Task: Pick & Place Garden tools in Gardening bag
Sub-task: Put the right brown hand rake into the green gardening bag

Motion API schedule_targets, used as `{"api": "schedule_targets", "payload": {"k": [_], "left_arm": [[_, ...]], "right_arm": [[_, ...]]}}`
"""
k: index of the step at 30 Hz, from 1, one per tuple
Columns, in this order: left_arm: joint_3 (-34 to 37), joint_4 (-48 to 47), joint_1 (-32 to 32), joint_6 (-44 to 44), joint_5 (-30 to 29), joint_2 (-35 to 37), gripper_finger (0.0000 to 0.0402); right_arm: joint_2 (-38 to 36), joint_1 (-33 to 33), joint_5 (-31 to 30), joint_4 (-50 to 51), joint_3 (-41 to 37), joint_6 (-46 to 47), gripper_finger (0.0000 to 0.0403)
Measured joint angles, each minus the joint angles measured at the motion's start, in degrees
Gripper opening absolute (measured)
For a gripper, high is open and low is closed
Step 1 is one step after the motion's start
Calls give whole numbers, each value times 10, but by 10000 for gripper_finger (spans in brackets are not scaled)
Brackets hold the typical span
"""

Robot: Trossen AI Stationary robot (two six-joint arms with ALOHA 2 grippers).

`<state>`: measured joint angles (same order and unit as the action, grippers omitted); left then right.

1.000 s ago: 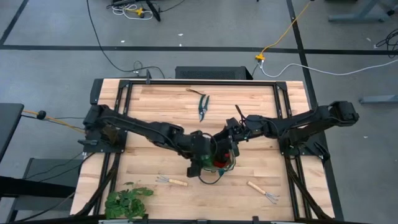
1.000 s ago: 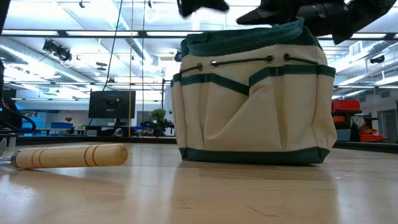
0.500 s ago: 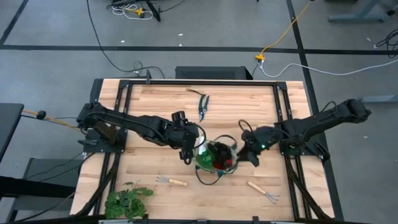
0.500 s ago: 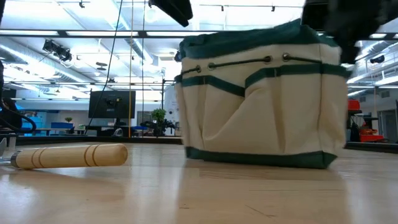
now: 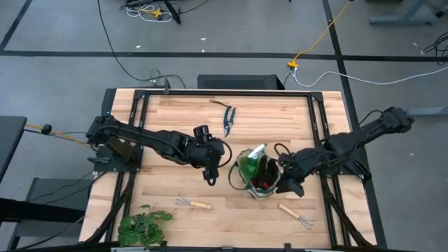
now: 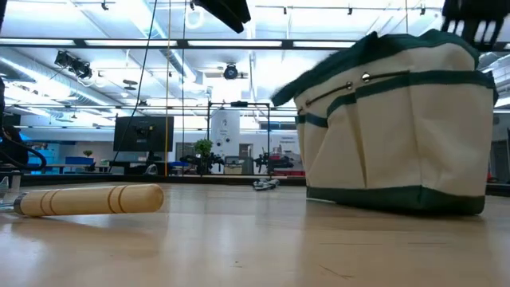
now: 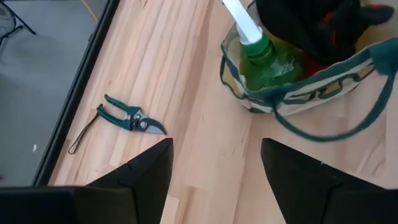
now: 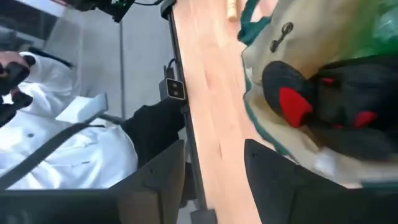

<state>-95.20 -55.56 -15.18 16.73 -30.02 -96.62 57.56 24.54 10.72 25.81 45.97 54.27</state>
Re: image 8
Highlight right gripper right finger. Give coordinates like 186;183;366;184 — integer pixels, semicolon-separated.
244;139;398;224

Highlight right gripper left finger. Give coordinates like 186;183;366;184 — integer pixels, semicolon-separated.
108;139;187;224

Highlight red and black gardening gloves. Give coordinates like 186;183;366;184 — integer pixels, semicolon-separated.
262;60;398;162

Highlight beige and green gardening bag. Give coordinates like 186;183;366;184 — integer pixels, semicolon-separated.
238;0;398;189

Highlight green spray bottle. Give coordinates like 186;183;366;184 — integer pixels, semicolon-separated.
341;0;398;60

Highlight wooden handled hand rake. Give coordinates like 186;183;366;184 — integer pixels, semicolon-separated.
226;0;239;22

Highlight person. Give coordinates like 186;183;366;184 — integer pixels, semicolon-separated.
0;29;187;190

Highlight white chair armrest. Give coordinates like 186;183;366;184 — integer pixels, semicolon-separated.
55;92;109;124

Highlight black aluminium table frame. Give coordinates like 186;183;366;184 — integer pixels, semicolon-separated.
160;0;217;224

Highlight table-level camera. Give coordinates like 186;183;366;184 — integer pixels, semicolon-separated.
159;77;187;101

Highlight black shoulder strap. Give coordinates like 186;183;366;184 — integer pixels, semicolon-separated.
0;123;106;190

